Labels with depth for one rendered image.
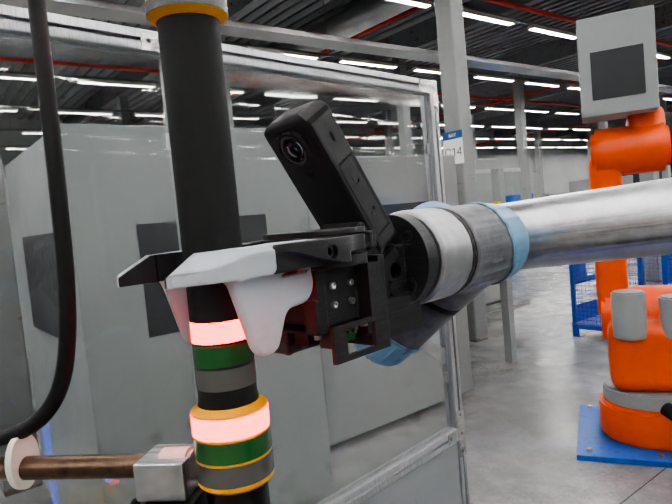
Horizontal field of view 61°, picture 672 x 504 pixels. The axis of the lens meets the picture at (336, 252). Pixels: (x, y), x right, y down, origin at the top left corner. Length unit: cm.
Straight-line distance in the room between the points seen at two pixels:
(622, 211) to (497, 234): 16
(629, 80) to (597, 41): 32
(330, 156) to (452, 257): 13
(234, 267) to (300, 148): 12
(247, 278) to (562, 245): 40
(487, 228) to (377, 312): 15
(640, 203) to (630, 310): 341
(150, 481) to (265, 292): 13
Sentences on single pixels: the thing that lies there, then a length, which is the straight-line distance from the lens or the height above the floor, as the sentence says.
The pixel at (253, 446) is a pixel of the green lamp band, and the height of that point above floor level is 156.
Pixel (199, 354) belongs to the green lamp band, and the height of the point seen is 161.
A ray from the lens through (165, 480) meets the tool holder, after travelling 36.
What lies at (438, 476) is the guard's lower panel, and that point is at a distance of 183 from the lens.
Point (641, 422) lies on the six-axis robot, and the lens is 422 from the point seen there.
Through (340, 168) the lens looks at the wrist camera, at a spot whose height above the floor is 171.
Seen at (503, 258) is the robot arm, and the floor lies 163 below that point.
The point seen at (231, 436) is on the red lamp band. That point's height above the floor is 157.
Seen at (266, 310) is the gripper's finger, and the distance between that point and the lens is 31.
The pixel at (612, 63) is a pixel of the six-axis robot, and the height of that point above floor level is 246.
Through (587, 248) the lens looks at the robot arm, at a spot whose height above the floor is 162.
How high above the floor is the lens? 168
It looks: 4 degrees down
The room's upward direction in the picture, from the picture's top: 5 degrees counter-clockwise
